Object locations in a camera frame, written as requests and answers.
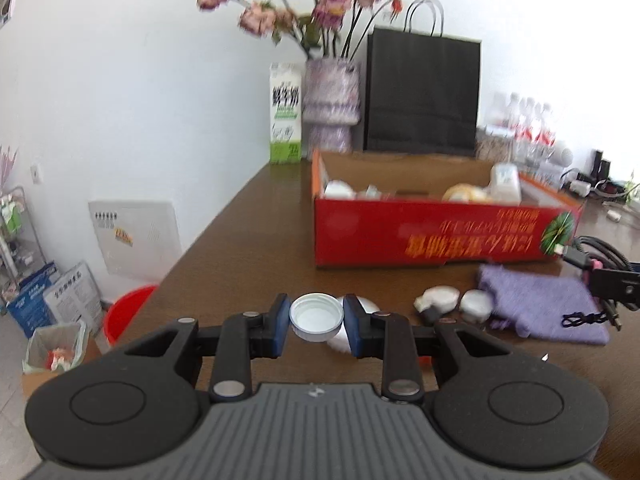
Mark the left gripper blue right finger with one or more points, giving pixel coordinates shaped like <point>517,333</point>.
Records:
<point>387,337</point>

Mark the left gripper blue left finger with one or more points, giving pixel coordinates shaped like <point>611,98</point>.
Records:
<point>238,341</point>

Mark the white bottle cap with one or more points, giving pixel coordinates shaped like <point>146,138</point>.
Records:
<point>316,317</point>

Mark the orange white plush toy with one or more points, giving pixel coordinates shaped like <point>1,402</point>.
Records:
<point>466,193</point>

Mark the translucent cotton swab box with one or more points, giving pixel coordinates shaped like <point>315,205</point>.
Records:
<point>504,185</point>

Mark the white round lid right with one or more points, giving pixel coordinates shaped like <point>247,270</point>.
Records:
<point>476,306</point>

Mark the red cardboard box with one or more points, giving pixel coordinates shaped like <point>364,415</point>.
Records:
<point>398,217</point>

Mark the red plastic bucket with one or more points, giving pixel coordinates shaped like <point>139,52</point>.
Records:
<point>120,314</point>

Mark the purple cloth bag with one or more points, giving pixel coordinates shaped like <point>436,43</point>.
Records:
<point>534,305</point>

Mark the cardboard trash box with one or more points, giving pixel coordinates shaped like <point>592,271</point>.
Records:
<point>55,349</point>

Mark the blue white paper bags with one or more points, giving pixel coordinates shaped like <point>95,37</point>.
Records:
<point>50,297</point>

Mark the clear jar with pellets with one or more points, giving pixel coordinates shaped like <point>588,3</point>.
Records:
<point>494,145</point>

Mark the purple ceramic vase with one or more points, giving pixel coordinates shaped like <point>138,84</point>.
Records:
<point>331,104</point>

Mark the middle red label bottle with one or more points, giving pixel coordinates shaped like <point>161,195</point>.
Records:
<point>523,136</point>

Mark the red label bottle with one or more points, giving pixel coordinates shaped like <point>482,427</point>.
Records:
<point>523,136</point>
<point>544,141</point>
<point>499,113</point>

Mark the white power adapter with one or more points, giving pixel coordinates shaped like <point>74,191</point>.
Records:
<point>580,188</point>

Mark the left red label bottle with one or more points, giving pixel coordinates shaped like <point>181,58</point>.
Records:
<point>499,113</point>

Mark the right red label bottle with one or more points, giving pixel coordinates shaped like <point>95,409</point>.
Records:
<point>544,141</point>

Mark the black paper bag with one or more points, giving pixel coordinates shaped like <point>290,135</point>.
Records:
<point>422,87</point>

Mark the white round speaker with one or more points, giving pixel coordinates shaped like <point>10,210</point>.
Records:
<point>563,157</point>

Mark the green white milk carton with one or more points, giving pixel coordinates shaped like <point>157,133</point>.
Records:
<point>285,100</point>

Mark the black device stand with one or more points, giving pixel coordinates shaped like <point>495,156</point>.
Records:
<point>600,167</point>

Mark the white wall panel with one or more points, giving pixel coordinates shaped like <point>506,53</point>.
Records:
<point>138,239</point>

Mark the metal wire shelf rack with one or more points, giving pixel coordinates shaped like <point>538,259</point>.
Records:
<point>21,252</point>

